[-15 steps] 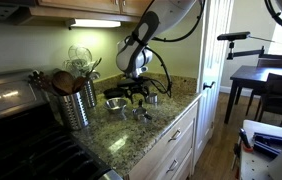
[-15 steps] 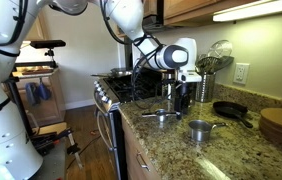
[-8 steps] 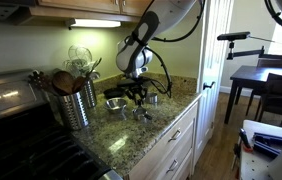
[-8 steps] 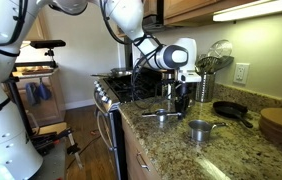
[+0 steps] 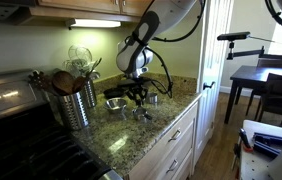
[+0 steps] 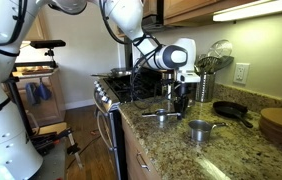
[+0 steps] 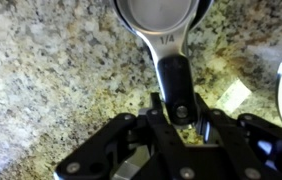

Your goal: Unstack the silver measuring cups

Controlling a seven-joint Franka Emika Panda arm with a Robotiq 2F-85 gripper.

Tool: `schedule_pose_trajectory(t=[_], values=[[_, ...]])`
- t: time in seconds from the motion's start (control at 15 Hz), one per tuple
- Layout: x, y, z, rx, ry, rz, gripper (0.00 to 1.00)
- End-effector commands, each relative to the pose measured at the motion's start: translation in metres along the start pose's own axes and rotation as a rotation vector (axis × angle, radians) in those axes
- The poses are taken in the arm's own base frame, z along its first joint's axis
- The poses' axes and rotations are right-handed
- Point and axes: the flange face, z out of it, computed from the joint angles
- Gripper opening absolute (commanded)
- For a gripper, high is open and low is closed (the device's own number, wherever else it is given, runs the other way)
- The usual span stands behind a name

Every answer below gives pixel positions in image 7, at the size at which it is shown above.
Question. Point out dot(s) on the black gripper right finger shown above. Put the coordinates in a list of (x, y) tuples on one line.
[(241, 133)]

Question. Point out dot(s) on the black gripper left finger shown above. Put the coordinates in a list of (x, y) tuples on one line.
[(97, 150)]

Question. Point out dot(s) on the small silver measuring cup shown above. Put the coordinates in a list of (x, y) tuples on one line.
[(167, 43)]

